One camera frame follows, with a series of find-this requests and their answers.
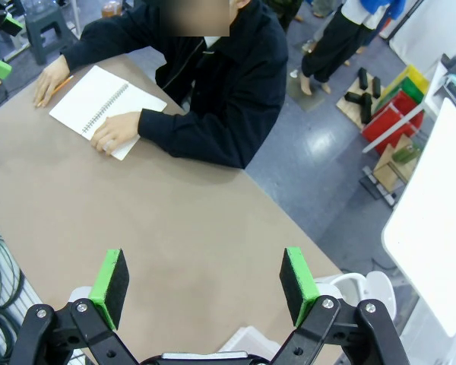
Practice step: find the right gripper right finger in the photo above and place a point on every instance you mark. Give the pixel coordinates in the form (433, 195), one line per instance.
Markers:
(300, 289)

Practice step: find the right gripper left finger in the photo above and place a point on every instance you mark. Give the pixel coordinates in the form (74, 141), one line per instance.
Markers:
(110, 289)

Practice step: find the yellow pencil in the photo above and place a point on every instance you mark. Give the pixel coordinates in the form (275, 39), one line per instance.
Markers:
(65, 81)

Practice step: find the white spiral notebook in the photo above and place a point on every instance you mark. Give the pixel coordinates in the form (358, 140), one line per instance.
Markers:
(95, 91)

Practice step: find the person's left forearm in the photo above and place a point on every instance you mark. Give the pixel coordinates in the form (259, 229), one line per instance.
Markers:
(190, 133)

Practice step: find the person's right forearm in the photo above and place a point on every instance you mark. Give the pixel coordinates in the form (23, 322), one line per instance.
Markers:
(87, 45)

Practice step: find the person's right hand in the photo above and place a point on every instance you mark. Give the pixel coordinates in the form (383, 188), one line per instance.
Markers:
(49, 81)

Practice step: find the person's left hand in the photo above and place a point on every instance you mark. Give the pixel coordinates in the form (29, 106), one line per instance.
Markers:
(116, 131)

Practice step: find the white trash bin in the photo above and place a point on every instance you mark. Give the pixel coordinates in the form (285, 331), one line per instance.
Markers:
(347, 289)

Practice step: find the white plastic basket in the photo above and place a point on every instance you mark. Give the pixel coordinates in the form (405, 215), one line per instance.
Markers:
(247, 340)

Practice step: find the white trash bin lid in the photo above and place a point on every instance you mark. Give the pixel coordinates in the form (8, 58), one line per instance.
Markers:
(380, 292)

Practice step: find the amber bottle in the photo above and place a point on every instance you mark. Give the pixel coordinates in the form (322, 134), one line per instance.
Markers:
(111, 8)

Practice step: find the cardboard box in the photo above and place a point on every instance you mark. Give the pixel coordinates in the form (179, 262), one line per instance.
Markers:
(387, 173)

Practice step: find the large white table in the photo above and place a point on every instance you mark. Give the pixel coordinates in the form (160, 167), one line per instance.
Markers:
(433, 228)

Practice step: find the green bottle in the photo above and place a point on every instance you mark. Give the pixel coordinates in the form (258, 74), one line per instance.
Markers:
(404, 154)

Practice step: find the red bin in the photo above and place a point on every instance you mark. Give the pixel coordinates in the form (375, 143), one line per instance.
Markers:
(384, 127)

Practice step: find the white bar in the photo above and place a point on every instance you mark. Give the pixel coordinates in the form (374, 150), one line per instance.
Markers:
(393, 131)

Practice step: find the grey floor mat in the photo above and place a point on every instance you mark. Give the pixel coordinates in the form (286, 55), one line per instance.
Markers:
(308, 102)

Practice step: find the wooden board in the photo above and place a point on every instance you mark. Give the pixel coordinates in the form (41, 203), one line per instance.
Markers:
(349, 108)

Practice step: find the black rectangular block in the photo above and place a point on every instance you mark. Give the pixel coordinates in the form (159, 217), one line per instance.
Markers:
(362, 78)
(376, 87)
(353, 97)
(366, 108)

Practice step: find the person in black jacket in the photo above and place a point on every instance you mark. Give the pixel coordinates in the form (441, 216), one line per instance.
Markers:
(232, 76)

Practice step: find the green bin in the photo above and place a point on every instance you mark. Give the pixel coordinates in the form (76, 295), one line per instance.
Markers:
(410, 89)

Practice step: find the yellow bin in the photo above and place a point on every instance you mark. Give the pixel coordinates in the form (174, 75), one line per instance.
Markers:
(416, 74)

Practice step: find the mannequin in black trousers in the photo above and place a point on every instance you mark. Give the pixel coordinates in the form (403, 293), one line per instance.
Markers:
(334, 45)

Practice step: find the white cart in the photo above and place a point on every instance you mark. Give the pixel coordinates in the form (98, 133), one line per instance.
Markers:
(439, 76)

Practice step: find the background figure dark clothes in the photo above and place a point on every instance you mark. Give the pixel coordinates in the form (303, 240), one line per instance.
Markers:
(285, 11)

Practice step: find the white panel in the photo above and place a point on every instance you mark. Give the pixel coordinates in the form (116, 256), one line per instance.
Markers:
(429, 26)

